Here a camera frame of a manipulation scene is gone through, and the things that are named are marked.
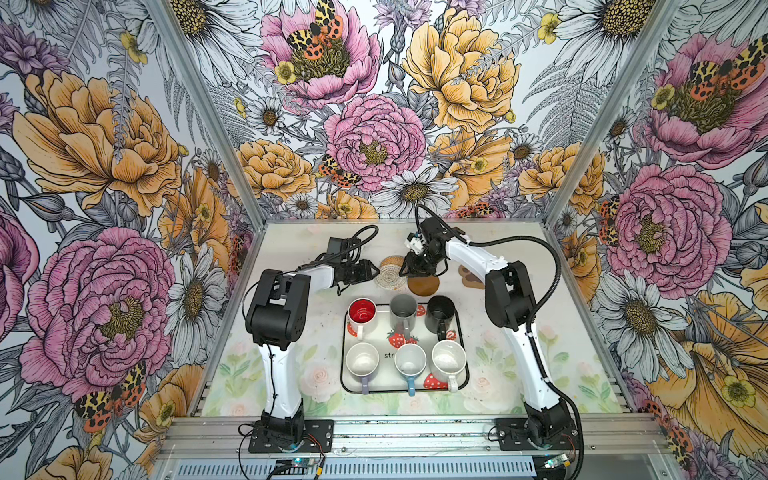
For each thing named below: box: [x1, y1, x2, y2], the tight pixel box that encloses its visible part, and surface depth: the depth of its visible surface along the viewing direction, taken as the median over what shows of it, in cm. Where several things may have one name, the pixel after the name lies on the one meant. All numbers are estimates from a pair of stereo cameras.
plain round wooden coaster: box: [407, 275, 440, 297], surface depth 103 cm
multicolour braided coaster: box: [374, 264, 407, 290], surface depth 104 cm
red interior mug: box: [347, 297, 377, 341], surface depth 91 cm
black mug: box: [424, 295, 455, 341], surface depth 91 cm
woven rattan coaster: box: [380, 255, 404, 268], surface depth 111 cm
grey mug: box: [389, 294, 417, 342], surface depth 89 cm
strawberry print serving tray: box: [340, 304, 470, 394], surface depth 86 cm
